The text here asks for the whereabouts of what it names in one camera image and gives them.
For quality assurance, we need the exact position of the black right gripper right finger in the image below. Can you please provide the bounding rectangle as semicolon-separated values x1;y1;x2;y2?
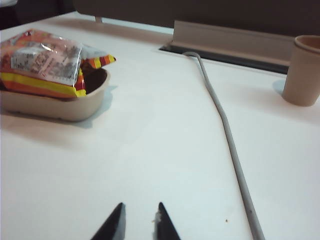
152;201;182;240

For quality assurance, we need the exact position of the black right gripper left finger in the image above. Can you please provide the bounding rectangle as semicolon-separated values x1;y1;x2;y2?
90;202;127;240

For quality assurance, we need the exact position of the orange yellow chips bag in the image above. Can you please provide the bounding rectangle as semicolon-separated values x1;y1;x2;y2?
0;28;117;99

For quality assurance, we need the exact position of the beige pulp food box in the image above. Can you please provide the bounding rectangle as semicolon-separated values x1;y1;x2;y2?
0;67;112;123

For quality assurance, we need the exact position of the beige paper cup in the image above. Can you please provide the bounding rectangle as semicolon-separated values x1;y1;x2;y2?
281;34;320;108

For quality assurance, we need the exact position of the grey cable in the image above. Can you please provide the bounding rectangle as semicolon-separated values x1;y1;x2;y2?
183;51;266;240

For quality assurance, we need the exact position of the beige cable tray flap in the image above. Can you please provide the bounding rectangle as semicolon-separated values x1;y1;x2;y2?
172;19;297;62

